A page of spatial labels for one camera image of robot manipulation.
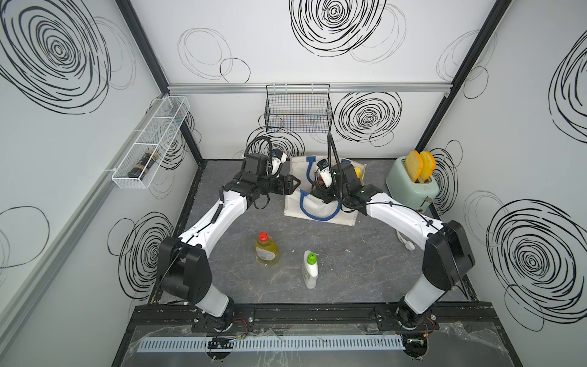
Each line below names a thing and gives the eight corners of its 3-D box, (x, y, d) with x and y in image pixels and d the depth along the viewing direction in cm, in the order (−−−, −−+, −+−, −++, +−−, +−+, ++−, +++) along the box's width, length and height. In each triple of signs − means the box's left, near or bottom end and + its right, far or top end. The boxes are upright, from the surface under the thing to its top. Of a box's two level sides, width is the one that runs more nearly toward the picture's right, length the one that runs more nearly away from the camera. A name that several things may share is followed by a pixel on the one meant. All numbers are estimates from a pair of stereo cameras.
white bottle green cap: (307, 289, 82) (309, 271, 67) (302, 272, 86) (303, 251, 71) (316, 287, 82) (321, 268, 67) (311, 269, 86) (315, 248, 71)
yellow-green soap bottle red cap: (258, 264, 87) (251, 243, 73) (259, 254, 90) (252, 232, 76) (278, 264, 87) (274, 243, 73) (279, 254, 90) (275, 232, 76)
